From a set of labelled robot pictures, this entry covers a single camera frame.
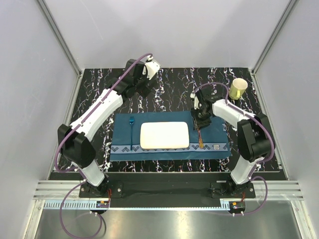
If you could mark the pink orange knife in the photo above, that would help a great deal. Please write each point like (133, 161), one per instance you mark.
(200, 141)

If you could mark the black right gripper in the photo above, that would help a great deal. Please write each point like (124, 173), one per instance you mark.
(198, 123)

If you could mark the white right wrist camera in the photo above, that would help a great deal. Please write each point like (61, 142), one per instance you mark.
(195, 101)

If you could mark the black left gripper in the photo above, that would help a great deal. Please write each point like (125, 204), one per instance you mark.
(144, 90)

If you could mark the aluminium frame post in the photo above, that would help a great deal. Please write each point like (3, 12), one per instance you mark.
(275, 33)
(58, 35)

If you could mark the grey cable duct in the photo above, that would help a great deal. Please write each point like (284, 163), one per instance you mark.
(98, 205)

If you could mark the left aluminium frame post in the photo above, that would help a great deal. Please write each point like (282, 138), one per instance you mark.
(58, 35)

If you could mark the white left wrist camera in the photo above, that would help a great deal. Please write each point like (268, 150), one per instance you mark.
(151, 67)

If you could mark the right aluminium frame post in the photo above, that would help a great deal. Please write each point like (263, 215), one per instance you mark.
(275, 33)

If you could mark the aluminium front rail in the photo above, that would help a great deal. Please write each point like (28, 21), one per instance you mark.
(277, 190)

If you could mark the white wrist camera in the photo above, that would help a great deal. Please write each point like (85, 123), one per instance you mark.
(195, 101)
(151, 67)

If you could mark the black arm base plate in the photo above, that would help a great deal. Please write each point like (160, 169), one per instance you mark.
(213, 184)

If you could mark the white rectangular plate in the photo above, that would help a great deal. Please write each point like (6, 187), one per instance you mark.
(164, 135)

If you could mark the blue small fork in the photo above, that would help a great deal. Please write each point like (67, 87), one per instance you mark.
(131, 122)

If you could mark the blue patterned cloth placemat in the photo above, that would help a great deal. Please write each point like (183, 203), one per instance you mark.
(215, 139)

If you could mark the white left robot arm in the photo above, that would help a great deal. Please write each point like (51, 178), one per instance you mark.
(75, 139)

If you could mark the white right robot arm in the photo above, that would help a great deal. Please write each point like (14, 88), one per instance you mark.
(255, 141)

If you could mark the yellow mug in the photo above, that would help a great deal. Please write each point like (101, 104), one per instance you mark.
(237, 89)

